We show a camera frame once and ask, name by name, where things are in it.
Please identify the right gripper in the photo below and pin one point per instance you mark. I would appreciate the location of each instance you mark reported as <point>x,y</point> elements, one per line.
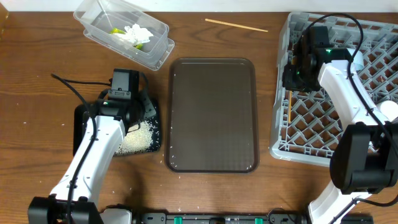
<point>290,84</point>

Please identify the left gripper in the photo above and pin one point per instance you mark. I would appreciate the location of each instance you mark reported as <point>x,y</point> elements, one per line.
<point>148,106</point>

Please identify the wooden chopstick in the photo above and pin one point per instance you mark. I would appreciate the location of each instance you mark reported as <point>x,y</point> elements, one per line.
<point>235,25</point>
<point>290,108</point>

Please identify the light blue rice bowl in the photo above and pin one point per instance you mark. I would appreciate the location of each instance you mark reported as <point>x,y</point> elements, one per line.
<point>358,61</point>

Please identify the yellow green snack wrapper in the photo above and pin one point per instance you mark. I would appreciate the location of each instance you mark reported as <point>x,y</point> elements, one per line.
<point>127,39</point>

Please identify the white tissue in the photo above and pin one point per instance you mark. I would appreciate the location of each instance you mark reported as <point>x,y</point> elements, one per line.
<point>143,34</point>

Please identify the brown serving tray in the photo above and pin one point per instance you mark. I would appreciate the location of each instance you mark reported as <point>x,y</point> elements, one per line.
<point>212,124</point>

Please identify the clear plastic bin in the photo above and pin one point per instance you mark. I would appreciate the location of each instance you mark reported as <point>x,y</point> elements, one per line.
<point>101,17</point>

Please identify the white cup green inside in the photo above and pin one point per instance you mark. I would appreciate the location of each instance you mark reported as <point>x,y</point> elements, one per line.
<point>389,109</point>

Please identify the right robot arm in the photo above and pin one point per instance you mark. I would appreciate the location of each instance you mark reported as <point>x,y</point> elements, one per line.
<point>365,159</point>

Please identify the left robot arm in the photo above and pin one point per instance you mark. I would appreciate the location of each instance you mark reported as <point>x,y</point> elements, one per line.
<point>118,123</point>

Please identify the grey dishwasher rack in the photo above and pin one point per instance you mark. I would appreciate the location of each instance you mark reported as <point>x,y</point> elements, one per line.
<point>315,129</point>

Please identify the black plastic bin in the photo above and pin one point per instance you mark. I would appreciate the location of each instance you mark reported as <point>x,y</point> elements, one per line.
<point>81,118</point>

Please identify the spilled white rice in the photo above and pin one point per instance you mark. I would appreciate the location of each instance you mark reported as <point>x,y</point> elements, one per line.
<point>141,138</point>

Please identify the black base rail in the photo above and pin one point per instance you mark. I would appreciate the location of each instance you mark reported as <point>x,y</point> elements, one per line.
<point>162,218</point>

